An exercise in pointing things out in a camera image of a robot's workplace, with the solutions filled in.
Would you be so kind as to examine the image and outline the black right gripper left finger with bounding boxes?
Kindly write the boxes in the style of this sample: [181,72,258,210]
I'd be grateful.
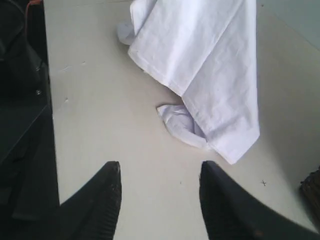
[44,161,122,240]

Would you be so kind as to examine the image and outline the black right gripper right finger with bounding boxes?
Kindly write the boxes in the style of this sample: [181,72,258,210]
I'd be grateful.
[199,161,320,240]

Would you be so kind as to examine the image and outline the white t-shirt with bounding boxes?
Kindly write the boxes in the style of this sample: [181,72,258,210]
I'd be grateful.
[117,0,260,165]

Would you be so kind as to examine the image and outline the dark brown wicker basket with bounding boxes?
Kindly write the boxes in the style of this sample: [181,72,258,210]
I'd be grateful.
[299,167,320,221]

